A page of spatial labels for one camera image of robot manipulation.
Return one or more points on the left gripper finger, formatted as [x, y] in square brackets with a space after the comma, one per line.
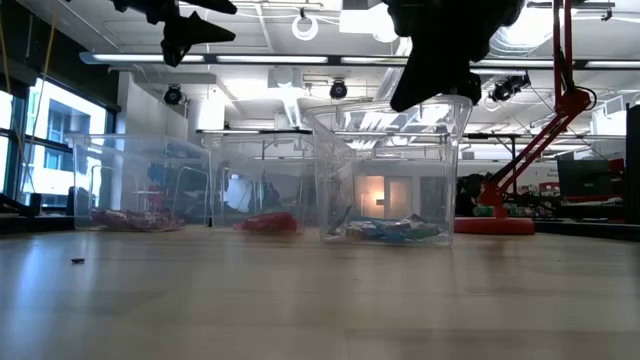
[215, 5]
[192, 32]

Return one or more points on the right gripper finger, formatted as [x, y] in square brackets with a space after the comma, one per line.
[472, 89]
[425, 85]

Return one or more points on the purple candy packet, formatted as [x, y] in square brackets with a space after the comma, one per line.
[107, 219]
[150, 221]

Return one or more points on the red jointed arm stand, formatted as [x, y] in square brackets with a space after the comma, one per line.
[565, 105]

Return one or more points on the red candy packet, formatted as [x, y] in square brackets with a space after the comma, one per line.
[270, 222]

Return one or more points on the black ceiling spotlight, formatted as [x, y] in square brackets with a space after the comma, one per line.
[507, 89]
[338, 89]
[173, 95]

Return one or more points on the ceiling light strip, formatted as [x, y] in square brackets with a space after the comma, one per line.
[270, 59]

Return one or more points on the clear plastic bin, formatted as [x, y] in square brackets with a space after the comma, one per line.
[140, 170]
[260, 175]
[390, 175]

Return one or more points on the dark computer monitor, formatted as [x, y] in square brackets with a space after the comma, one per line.
[585, 177]

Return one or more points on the small dark scrap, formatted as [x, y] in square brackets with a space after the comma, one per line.
[78, 260]

